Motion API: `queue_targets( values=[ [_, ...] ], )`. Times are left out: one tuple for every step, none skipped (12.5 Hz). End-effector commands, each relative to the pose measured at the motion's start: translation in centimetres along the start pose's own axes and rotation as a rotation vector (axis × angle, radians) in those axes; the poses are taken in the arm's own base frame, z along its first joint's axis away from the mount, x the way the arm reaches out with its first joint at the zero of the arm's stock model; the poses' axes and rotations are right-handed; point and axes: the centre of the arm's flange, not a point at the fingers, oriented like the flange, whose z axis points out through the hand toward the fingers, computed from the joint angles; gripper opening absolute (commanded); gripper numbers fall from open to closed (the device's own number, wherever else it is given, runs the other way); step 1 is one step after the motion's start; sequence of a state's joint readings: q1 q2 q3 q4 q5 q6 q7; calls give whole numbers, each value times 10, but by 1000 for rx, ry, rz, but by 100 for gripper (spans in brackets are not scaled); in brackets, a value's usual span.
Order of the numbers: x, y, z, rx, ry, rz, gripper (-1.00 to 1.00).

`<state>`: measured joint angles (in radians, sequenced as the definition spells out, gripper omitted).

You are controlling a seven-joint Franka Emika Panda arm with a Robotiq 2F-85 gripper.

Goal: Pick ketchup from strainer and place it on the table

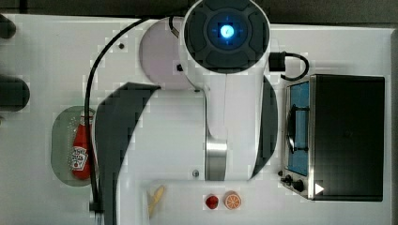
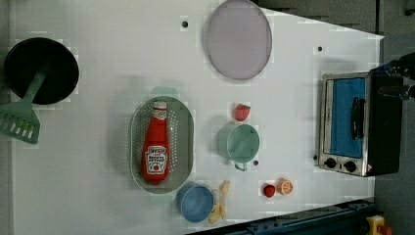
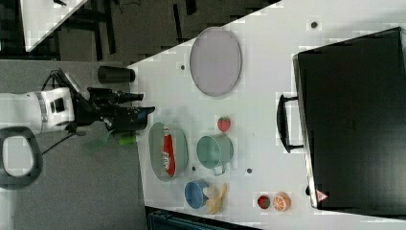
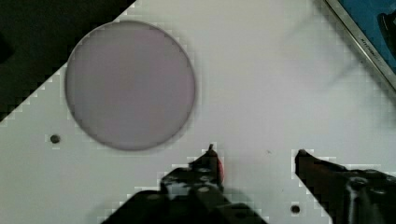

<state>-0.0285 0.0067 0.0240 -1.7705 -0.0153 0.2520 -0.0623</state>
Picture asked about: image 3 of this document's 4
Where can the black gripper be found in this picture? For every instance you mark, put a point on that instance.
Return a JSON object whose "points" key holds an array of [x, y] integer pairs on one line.
{"points": [[92, 110]]}

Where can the red plush ketchup bottle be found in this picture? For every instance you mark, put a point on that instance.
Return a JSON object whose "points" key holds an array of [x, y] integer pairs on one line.
{"points": [[168, 153]]}

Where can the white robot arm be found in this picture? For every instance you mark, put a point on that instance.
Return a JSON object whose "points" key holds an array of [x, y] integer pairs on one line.
{"points": [[24, 116]]}

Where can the green oval strainer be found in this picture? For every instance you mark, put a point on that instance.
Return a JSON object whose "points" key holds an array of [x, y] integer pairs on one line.
{"points": [[155, 145]]}

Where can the green plastic spatula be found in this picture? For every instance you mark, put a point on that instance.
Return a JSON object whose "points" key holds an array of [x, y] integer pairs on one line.
{"points": [[123, 138]]}

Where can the black cylinder table leg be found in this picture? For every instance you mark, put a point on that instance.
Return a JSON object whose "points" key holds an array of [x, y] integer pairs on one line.
{"points": [[108, 74]]}

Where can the green metal mug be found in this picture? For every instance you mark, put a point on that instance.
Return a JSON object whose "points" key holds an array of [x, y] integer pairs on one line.
{"points": [[214, 152]]}

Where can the red strawberry toy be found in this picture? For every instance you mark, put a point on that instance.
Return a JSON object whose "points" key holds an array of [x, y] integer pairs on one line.
{"points": [[223, 124]]}

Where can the grey oval plate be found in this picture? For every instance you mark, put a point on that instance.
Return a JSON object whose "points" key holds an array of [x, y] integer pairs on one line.
{"points": [[215, 61]]}

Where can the blue cup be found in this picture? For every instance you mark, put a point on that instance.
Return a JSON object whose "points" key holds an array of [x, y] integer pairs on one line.
{"points": [[194, 193]]}

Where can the white side table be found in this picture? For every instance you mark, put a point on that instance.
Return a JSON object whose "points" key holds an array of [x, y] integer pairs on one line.
{"points": [[41, 17]]}

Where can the small red fruit toy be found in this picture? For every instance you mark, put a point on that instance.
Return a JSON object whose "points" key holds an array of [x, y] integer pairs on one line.
{"points": [[263, 202]]}

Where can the orange slice toy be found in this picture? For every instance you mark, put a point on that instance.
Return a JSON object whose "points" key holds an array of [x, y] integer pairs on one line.
{"points": [[281, 202]]}

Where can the black toaster oven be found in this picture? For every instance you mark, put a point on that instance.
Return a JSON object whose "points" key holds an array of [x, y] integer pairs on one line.
{"points": [[352, 108]]}

